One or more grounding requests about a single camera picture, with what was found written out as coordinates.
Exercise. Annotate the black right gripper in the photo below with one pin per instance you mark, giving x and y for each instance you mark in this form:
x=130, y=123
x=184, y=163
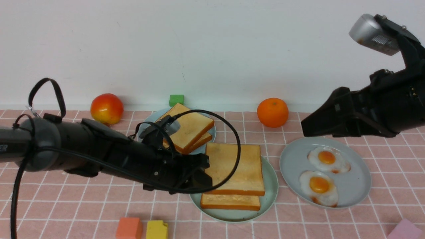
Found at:
x=391, y=104

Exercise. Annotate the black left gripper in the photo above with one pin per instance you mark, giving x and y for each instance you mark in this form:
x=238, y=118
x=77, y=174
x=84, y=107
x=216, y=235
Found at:
x=158, y=168

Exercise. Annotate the toast slice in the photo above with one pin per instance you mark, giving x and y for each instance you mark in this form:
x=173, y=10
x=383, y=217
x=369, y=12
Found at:
x=195, y=122
x=181, y=142
x=247, y=179
x=230, y=202

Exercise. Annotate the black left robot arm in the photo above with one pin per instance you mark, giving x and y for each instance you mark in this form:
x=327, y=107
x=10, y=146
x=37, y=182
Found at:
x=88, y=148

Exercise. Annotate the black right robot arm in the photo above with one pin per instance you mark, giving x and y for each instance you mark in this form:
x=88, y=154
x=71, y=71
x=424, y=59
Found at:
x=391, y=104

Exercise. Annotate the rear fried egg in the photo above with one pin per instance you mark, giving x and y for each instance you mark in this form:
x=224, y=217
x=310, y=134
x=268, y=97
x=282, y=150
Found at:
x=328, y=159

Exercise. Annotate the fried egg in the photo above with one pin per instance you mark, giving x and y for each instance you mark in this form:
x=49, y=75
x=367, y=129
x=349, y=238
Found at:
x=328, y=159
x=319, y=188

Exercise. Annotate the orange tangerine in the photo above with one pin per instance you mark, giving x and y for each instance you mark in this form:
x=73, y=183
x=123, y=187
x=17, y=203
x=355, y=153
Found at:
x=273, y=112

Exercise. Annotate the green block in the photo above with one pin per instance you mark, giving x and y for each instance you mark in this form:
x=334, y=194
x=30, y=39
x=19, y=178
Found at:
x=176, y=99

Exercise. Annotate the front fried egg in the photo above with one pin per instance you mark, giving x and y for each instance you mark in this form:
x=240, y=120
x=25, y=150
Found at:
x=319, y=188

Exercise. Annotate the grey blue egg plate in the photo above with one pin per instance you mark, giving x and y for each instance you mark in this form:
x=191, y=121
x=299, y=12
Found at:
x=352, y=187

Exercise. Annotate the teal green centre plate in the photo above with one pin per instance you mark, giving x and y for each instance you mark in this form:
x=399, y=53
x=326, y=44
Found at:
x=242, y=216

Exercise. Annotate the yellow block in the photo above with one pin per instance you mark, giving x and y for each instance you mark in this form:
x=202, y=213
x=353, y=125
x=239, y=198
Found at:
x=157, y=229

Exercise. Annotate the orange block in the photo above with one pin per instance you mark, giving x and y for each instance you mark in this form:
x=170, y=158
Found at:
x=129, y=228

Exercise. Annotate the pink block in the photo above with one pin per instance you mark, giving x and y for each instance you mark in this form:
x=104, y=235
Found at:
x=405, y=229

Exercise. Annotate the pink checkered tablecloth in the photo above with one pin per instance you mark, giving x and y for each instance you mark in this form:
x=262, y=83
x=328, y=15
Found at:
x=56, y=205

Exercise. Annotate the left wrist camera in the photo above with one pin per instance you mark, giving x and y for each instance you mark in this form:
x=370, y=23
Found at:
x=161, y=129

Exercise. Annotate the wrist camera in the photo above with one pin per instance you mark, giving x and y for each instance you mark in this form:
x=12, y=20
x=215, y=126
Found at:
x=385, y=36
x=161, y=129

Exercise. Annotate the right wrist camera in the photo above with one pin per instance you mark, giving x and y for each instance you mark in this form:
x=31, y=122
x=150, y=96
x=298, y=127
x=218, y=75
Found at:
x=385, y=36

